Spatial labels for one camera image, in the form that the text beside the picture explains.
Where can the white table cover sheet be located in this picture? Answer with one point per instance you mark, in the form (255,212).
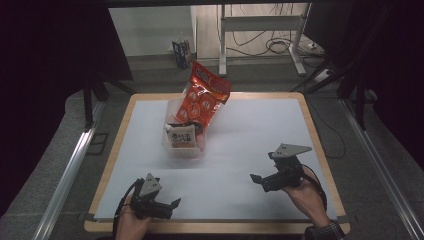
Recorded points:
(253,126)

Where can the wooden table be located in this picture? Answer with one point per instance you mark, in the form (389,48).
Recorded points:
(110,156)

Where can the white red spouted pouch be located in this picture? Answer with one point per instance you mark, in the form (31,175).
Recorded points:
(181,136)

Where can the aluminium rail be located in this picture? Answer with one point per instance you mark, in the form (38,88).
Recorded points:
(380,166)
(71,166)

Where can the black tripod stand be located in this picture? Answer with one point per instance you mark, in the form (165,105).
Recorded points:
(328,71)

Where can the person's left hand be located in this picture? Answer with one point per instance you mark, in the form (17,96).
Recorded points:
(131,223)

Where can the white metal desk frame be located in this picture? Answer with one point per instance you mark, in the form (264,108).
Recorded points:
(261,23)

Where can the white power strip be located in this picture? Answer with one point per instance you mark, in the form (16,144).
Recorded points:
(321,75)

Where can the clear plastic container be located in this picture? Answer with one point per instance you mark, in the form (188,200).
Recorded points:
(183,151)

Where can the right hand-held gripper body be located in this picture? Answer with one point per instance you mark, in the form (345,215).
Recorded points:
(285,173)

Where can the person's right hand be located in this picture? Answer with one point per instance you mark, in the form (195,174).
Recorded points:
(308,200)

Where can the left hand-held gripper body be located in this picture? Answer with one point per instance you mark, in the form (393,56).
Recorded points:
(146,200)

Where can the black curtain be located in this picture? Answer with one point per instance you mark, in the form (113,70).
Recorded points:
(393,66)
(43,66)

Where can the blue carton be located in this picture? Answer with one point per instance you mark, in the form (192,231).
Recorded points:
(181,53)

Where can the large orange-red snack packet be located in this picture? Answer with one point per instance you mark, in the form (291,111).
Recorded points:
(203,96)

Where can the black metal stand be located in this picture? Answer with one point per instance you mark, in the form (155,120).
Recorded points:
(88,103)

